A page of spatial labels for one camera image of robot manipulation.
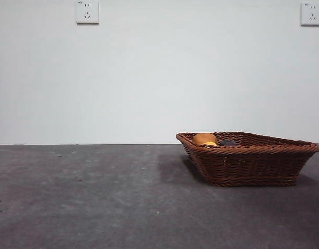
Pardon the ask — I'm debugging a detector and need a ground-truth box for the brown potato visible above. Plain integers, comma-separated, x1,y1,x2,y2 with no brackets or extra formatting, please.
192,132,218,146

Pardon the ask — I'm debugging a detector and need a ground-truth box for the brown wicker basket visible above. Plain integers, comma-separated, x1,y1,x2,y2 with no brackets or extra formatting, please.
175,131,319,188

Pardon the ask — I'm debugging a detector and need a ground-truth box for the white wall socket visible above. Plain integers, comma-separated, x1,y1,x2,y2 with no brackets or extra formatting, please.
76,0,100,25
300,2,319,27

